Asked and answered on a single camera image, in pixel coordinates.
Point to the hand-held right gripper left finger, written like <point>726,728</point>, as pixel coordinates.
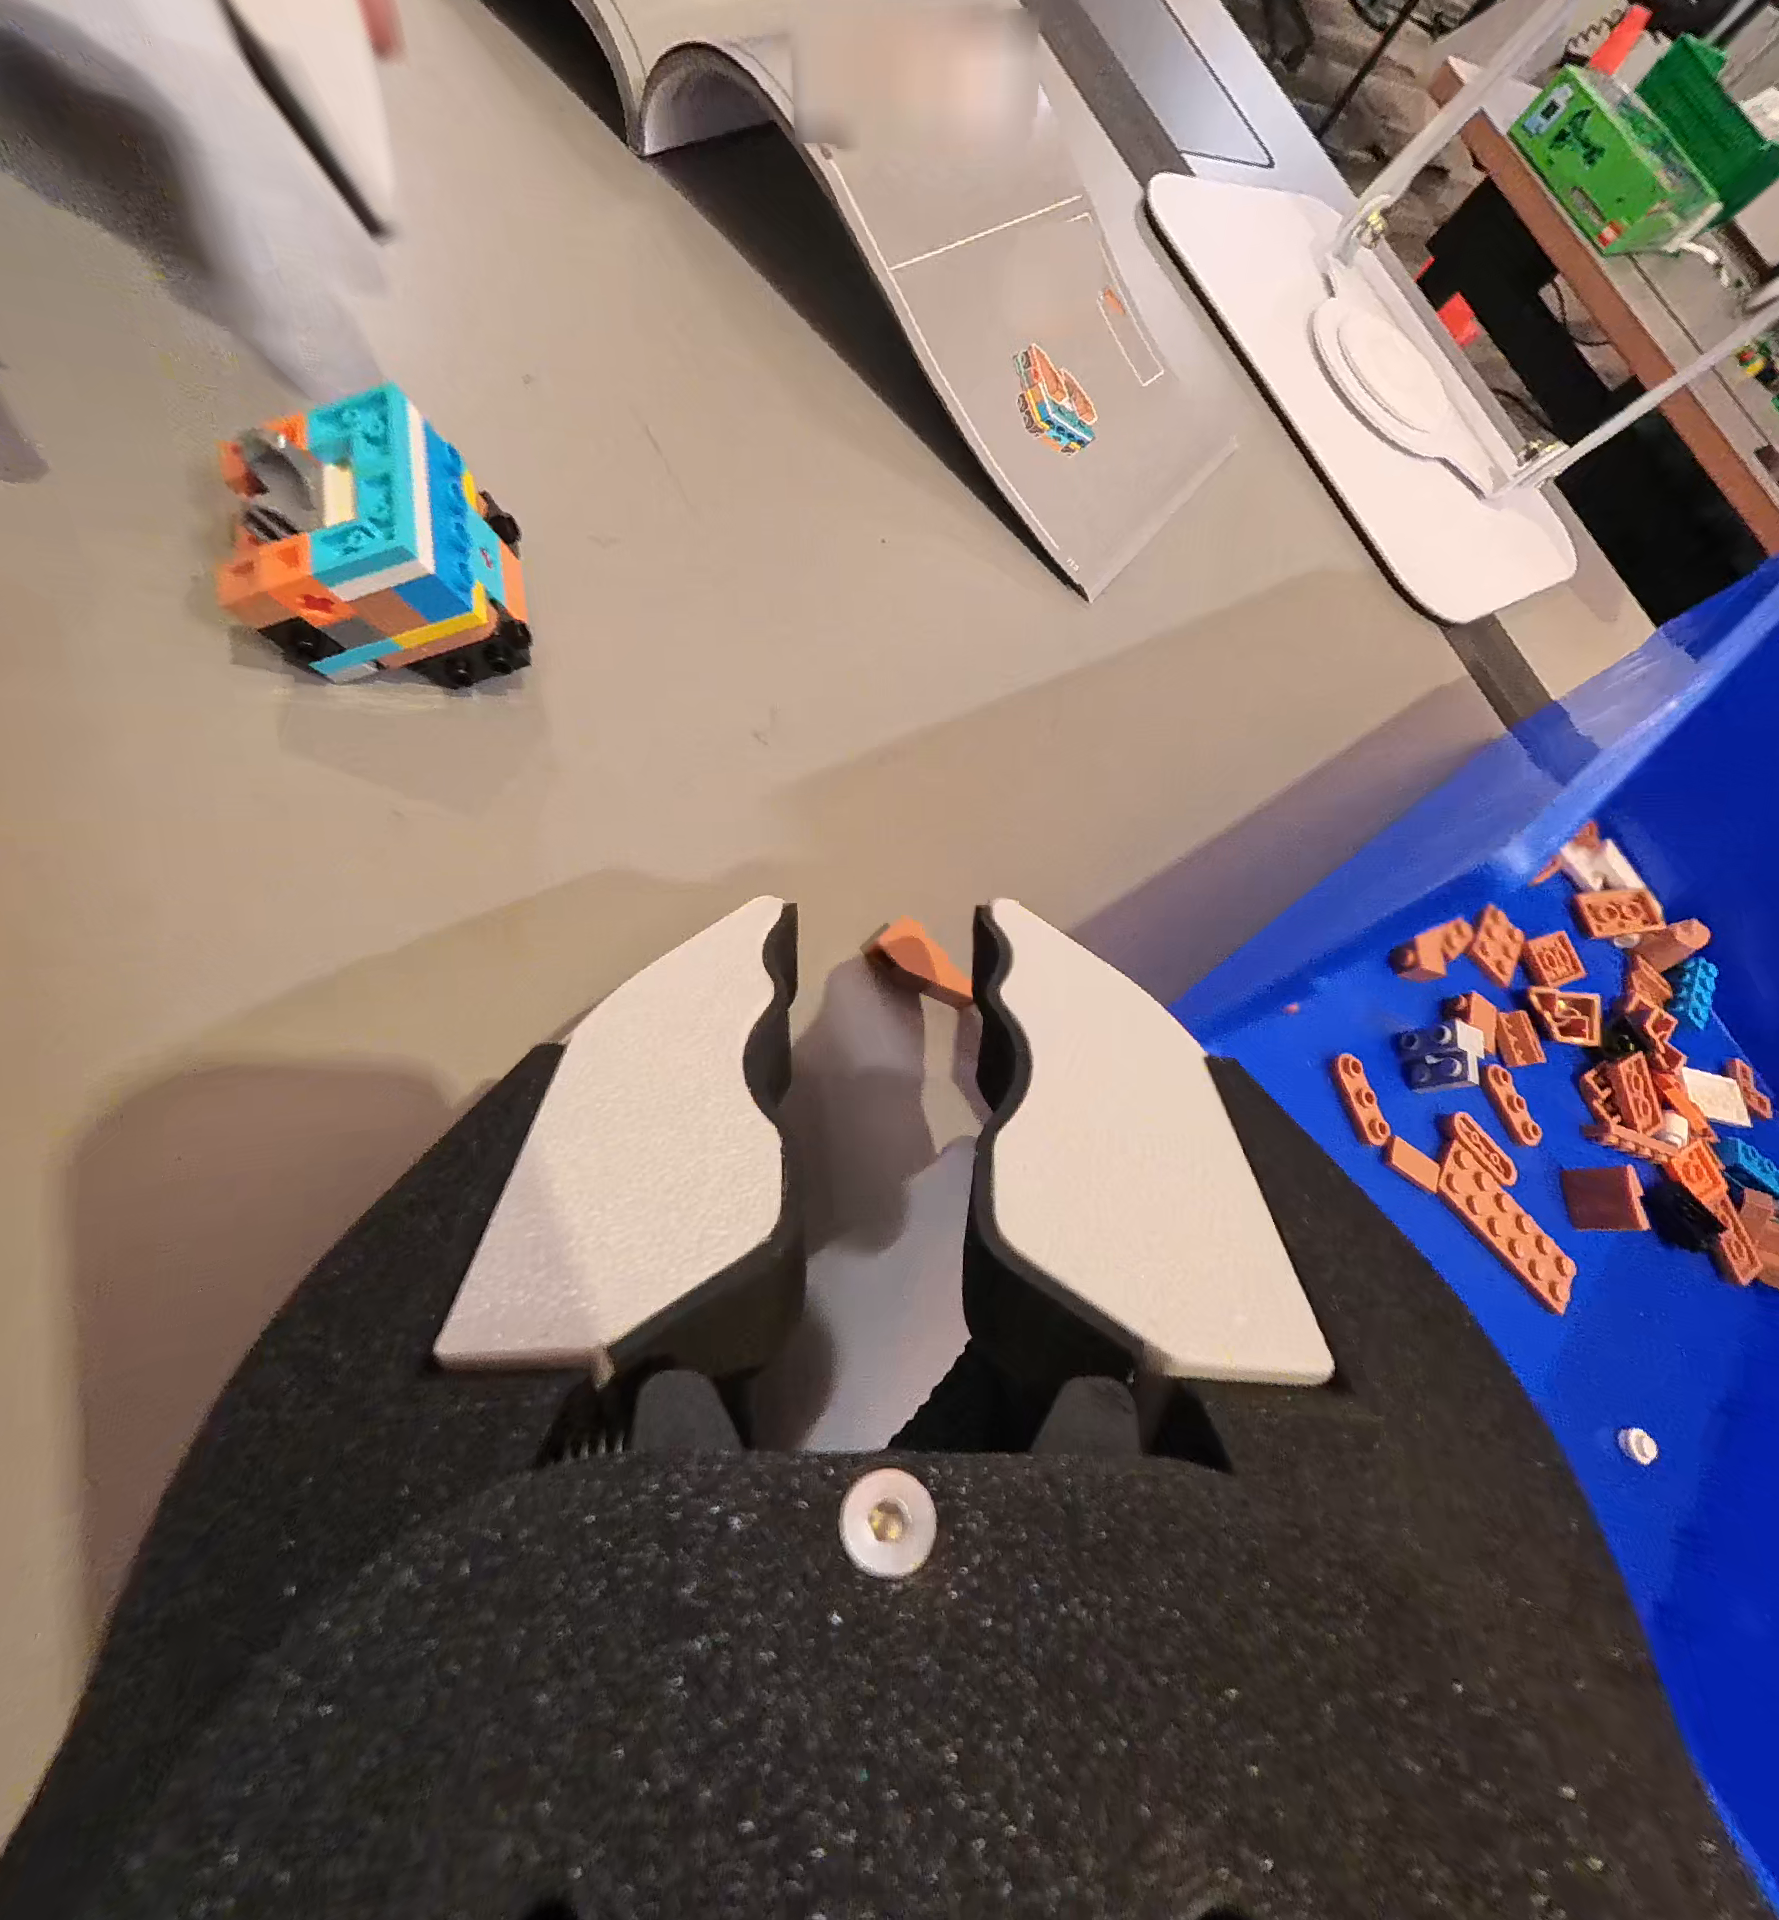
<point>635,1187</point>

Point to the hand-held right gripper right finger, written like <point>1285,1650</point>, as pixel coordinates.
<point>1130,1187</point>

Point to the small tan brick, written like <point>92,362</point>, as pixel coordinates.
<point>920,960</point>

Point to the multicoloured brick model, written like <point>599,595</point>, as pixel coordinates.
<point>363,540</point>

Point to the teal L-shaped brick plate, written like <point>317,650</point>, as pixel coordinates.
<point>378,540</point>

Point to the grey desk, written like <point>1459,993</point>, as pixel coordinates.
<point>679,676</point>

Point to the wood-edged desk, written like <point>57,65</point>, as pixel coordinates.
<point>1624,314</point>

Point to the pile of loose bricks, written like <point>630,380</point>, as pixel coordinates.
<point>1624,1081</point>

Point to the blue plastic bin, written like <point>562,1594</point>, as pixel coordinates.
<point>1656,1422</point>

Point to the grey instruction booklet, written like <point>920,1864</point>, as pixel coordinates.
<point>1007,329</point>

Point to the white tablet stand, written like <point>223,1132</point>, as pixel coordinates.
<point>1430,452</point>

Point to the green box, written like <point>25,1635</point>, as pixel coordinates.
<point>1608,152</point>

